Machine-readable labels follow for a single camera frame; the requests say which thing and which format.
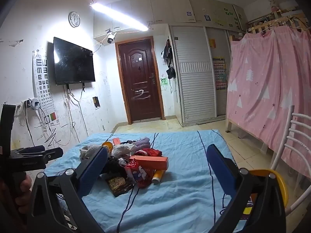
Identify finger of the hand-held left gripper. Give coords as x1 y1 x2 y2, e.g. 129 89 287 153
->
15 145 46 154
15 147 64 163

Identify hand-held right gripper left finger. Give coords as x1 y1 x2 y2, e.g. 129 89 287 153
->
27 147 109 233

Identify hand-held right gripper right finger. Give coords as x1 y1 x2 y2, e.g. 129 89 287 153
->
206 144 287 233

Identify white plastic bag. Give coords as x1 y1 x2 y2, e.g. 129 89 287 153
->
111 143 138 158

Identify yellow plastic bin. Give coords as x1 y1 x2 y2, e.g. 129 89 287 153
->
240 169 289 224

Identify person's left hand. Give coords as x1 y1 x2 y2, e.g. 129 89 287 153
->
13 174 32 208

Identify white rolled cloth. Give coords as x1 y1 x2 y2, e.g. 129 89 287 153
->
80 144 104 162

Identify black cloth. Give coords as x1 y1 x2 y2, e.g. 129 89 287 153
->
102 156 129 175

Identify black packet gold print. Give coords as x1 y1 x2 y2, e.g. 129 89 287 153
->
105 172 134 198

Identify red printed packet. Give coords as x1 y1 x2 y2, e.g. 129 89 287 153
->
125 160 150 189

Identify light blue bed sheet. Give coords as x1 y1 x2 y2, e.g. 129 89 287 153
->
45 129 246 233

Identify purple cloth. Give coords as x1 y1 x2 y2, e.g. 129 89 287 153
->
132 137 151 151

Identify long orange box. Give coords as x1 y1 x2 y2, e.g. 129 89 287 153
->
128 156 169 170

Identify red cloth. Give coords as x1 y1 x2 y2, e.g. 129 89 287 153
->
135 148 163 158

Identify yellow bottle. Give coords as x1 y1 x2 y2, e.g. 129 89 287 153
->
152 170 166 184

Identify eye chart poster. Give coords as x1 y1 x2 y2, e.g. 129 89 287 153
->
32 50 59 122

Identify white louvered wardrobe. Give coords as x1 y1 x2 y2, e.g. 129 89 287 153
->
169 25 234 127

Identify white metal chair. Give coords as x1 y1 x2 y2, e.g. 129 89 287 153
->
270 105 311 216

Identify coloured grid poster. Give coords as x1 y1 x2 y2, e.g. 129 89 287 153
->
212 57 228 91

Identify dark brown door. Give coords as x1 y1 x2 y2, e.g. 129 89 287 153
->
115 36 166 125

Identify pink printed bed curtain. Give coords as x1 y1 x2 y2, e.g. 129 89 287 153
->
226 25 311 192

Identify large black hanging bag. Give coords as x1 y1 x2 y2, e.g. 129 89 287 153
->
163 38 173 60

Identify ceiling light tube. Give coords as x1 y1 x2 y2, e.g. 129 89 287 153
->
89 2 149 32

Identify beige overhead cabinets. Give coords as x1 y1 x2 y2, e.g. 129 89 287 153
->
93 0 246 39

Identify wall power strip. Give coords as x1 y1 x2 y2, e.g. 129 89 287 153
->
25 97 41 110

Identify black wall television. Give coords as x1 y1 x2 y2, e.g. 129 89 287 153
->
53 37 96 85

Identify white security camera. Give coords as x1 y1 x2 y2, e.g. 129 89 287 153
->
106 31 117 45

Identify round wall clock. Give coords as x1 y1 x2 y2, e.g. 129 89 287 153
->
68 11 81 28

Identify wooden bunk bed frame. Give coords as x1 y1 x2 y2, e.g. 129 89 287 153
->
226 8 311 151

